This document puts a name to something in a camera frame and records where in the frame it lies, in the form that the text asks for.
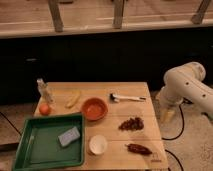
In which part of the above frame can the dark red grape bunch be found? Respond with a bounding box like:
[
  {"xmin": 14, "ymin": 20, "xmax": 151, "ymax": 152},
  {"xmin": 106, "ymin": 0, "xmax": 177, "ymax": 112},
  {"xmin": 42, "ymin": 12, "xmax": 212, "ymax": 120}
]
[{"xmin": 119, "ymin": 117, "xmax": 144, "ymax": 131}]

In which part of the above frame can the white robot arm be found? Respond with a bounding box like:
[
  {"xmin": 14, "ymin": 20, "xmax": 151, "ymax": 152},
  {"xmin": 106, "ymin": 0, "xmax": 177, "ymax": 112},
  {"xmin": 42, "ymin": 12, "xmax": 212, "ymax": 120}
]
[{"xmin": 158, "ymin": 62, "xmax": 213, "ymax": 123}]

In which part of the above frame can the red bowl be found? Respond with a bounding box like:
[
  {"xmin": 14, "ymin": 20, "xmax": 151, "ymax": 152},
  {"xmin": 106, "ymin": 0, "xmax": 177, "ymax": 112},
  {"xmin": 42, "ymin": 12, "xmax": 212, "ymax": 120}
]
[{"xmin": 81, "ymin": 98, "xmax": 108, "ymax": 121}]

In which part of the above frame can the white cup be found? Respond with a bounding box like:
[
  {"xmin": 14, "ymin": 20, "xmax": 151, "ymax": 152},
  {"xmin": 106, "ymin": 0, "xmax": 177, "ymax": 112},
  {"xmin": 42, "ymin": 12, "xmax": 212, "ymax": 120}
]
[{"xmin": 88, "ymin": 135, "xmax": 108, "ymax": 155}]

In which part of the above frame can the yellow banana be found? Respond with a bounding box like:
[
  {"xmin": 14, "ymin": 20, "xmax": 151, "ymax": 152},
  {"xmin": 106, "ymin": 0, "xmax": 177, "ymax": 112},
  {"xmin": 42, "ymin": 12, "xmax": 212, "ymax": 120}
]
[{"xmin": 65, "ymin": 90, "xmax": 81, "ymax": 108}]

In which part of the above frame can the blue sponge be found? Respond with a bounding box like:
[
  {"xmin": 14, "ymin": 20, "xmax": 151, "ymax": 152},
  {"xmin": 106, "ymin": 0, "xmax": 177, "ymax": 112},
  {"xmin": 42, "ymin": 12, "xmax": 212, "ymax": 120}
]
[{"xmin": 58, "ymin": 127, "xmax": 80, "ymax": 147}]

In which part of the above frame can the orange fruit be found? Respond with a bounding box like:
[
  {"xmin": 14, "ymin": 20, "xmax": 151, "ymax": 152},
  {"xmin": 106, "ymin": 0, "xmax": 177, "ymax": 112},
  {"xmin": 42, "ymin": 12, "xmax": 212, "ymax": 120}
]
[{"xmin": 39, "ymin": 103, "xmax": 51, "ymax": 116}]

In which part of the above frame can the green plastic tray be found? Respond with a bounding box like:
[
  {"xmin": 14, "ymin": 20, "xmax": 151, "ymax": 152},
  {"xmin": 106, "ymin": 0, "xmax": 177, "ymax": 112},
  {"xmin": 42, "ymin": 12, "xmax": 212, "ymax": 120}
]
[{"xmin": 12, "ymin": 113, "xmax": 84, "ymax": 171}]

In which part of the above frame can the black cable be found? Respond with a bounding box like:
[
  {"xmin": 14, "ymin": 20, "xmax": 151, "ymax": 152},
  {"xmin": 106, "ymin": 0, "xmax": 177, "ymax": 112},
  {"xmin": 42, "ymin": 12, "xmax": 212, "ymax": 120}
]
[{"xmin": 162, "ymin": 103, "xmax": 186, "ymax": 141}]

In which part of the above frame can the white handled brush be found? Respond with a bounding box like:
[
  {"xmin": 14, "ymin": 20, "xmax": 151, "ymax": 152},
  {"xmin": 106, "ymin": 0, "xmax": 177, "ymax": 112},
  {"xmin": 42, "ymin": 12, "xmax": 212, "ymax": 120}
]
[{"xmin": 109, "ymin": 93, "xmax": 146, "ymax": 102}]

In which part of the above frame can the wooden post right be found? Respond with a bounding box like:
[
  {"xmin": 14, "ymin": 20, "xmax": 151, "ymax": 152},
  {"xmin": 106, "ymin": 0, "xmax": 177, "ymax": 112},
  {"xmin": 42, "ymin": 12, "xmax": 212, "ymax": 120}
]
[{"xmin": 191, "ymin": 0, "xmax": 212, "ymax": 24}]

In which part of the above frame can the wooden post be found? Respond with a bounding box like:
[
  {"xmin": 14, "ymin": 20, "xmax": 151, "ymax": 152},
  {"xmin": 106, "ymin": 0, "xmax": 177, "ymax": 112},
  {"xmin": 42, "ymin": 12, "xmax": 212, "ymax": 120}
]
[
  {"xmin": 191, "ymin": 0, "xmax": 212, "ymax": 24},
  {"xmin": 113, "ymin": 0, "xmax": 125, "ymax": 29},
  {"xmin": 48, "ymin": 0, "xmax": 63, "ymax": 32}
]

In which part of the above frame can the wooden post middle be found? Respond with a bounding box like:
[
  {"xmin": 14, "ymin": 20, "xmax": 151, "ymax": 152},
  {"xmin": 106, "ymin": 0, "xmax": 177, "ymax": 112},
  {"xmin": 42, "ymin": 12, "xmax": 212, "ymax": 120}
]
[{"xmin": 113, "ymin": 0, "xmax": 125, "ymax": 29}]

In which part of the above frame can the wooden post left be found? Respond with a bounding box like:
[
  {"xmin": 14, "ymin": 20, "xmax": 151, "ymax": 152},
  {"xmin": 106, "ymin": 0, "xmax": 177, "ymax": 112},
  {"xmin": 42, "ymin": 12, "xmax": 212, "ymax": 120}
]
[{"xmin": 48, "ymin": 0, "xmax": 63, "ymax": 32}]

